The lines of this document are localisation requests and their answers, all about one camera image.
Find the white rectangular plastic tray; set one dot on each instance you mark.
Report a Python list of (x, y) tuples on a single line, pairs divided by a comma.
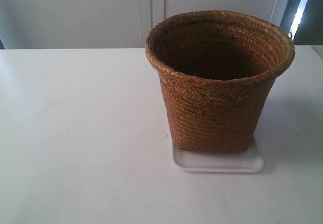
[(249, 161)]

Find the brown woven wicker basket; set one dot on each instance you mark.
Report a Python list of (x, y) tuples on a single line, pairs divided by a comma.
[(216, 69)]

